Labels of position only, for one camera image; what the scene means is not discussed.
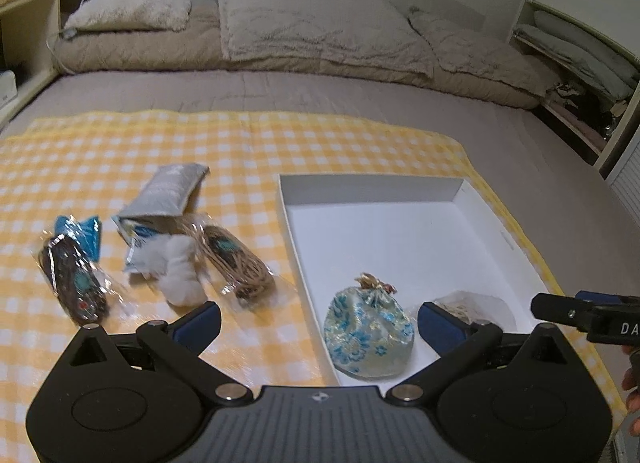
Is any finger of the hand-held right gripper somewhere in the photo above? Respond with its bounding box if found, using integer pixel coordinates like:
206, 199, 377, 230
531, 293, 600, 330
576, 291, 640, 306

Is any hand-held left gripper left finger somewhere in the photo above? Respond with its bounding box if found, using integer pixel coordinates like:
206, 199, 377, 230
62, 302, 251, 403

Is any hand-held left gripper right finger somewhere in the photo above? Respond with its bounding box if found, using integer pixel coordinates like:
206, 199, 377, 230
385, 300, 571, 402

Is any white cardboard box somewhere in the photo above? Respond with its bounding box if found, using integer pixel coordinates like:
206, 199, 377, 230
276, 173, 564, 387

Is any white and blue plastic bag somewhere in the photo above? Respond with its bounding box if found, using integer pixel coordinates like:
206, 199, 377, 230
116, 215, 201, 285

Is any silver grey pouch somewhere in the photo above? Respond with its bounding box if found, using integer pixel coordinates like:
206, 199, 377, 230
111, 162, 212, 224

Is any person's right hand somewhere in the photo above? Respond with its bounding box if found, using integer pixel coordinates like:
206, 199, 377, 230
622, 345, 640, 440

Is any clear packet of beads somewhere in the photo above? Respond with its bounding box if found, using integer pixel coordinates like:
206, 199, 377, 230
431, 289, 519, 332

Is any white cotton wad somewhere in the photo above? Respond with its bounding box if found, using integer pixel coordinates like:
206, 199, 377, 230
146, 234, 209, 307

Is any white slatted panel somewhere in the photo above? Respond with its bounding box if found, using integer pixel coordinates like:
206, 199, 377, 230
604, 132, 640, 241

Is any blue clear packet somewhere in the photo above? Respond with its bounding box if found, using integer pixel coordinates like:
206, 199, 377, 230
53, 213, 104, 262

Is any yellow checkered blanket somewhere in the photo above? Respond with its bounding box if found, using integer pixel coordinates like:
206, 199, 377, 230
0, 109, 630, 463

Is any dark clutter on shelf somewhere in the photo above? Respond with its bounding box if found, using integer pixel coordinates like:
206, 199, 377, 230
546, 78, 623, 144

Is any grey-brown bed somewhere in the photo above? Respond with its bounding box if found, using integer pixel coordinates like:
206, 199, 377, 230
0, 68, 640, 311

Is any grey folded bedding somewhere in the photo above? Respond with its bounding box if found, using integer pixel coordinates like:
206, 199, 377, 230
516, 9, 640, 102

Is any beige quilted pillow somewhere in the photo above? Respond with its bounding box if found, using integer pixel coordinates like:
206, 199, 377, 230
409, 10, 550, 108

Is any beige quilted folded duvet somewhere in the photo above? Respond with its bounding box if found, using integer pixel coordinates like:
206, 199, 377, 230
51, 0, 551, 110

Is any white tissue box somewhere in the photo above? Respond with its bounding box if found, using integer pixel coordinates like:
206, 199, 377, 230
0, 70, 19, 112

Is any fluffy beige pillow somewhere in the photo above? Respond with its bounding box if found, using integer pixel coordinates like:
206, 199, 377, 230
64, 0, 193, 34

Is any wooden bedside shelf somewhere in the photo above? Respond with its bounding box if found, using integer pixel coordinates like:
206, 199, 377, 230
0, 0, 104, 121

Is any clear packet of tan cord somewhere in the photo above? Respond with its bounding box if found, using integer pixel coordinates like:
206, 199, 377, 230
186, 217, 297, 303

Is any blue floral drawstring pouch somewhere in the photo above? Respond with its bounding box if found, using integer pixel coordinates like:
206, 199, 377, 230
322, 271, 417, 380

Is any clear packet of dark bracelet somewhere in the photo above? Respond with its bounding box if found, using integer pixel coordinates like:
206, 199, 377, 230
31, 229, 129, 328

